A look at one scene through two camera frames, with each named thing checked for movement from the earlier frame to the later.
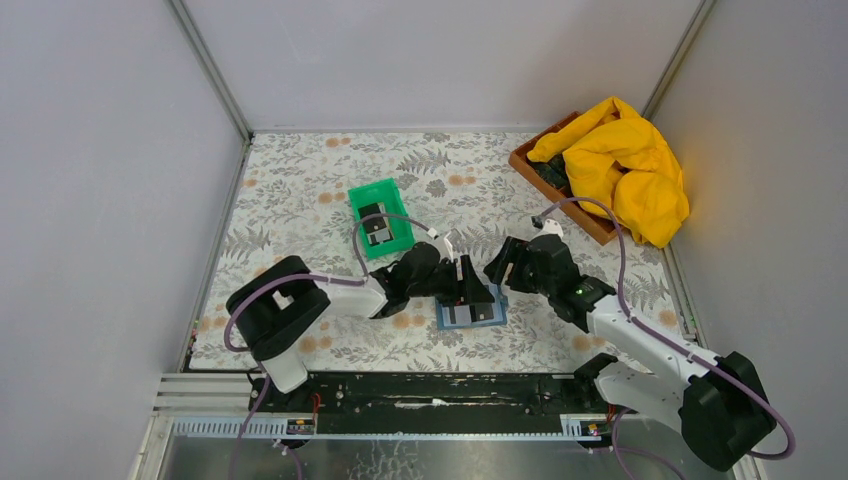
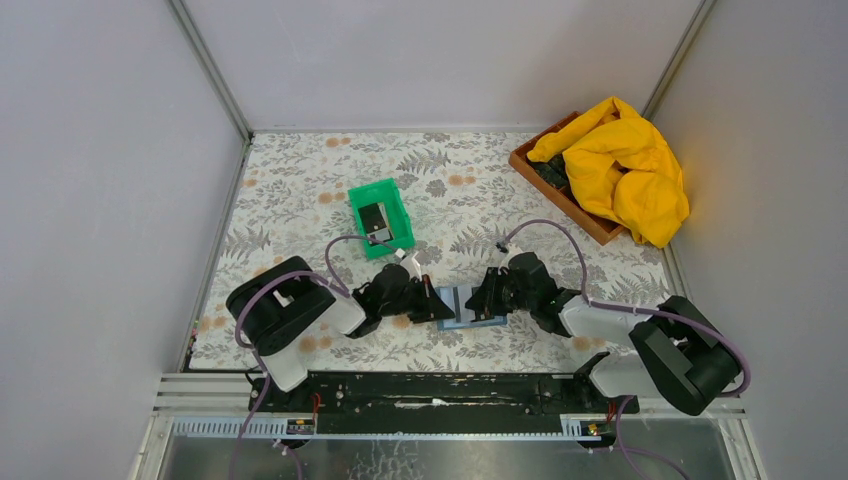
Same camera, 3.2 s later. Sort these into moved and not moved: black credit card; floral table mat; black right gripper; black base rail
Moved: black right gripper
Not moved: floral table mat; black credit card; black base rail
